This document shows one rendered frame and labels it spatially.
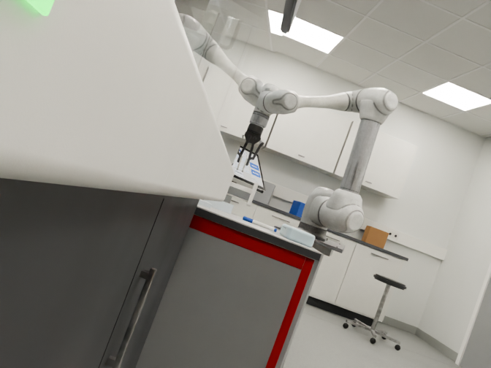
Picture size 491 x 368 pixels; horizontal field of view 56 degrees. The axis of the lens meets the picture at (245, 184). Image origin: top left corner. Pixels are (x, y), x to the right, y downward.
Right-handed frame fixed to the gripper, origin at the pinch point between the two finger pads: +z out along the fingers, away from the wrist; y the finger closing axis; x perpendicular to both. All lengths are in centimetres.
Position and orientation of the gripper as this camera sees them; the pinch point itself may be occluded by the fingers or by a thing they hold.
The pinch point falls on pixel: (242, 164)
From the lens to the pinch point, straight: 224.5
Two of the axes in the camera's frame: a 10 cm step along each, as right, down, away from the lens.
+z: -3.5, 9.3, -0.4
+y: -9.4, -3.5, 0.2
